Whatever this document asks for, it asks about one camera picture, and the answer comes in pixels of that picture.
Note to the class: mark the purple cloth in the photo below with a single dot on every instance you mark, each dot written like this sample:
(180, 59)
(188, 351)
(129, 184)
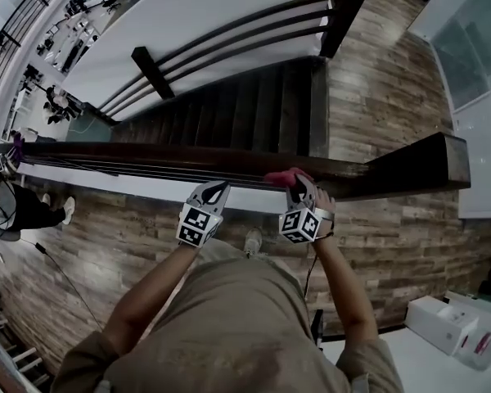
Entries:
(18, 141)

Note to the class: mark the black hip-mounted device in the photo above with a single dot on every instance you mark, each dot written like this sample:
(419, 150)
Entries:
(317, 328)

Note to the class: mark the dark wooden stair banister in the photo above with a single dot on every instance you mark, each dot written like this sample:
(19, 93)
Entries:
(153, 72)

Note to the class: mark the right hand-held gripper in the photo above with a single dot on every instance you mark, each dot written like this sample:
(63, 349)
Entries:
(300, 225)

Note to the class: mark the person's left shoe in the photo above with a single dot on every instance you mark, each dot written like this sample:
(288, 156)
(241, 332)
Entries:
(253, 240)

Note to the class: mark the white cardboard box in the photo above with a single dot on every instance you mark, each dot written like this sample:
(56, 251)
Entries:
(433, 322)

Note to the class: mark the person's right hand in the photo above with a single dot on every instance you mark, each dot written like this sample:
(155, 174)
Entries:
(324, 199)

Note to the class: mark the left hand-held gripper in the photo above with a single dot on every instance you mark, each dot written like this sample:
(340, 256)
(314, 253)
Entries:
(196, 227)

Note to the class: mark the person's right forearm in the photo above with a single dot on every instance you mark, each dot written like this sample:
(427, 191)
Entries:
(339, 276)

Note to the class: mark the dark wooden staircase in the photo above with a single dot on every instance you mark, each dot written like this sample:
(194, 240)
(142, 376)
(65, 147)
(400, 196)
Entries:
(237, 109)

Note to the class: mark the person's left forearm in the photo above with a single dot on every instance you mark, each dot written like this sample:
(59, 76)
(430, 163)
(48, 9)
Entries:
(155, 293)

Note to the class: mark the person's beige trousers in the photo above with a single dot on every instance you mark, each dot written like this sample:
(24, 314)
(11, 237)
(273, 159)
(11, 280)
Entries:
(225, 252)

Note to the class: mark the dark wooden railing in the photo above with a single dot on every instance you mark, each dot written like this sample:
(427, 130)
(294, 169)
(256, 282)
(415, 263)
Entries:
(188, 156)

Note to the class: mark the clear plastic box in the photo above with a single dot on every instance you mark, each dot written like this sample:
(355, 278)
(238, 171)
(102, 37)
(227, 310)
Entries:
(480, 346)

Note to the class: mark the red cloth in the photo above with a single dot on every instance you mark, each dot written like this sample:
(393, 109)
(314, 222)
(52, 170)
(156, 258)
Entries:
(284, 177)

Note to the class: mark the white metal rack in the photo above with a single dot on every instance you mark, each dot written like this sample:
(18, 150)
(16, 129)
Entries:
(24, 354)

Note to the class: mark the person's olive shirt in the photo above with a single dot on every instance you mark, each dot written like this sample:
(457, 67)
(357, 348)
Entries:
(229, 334)

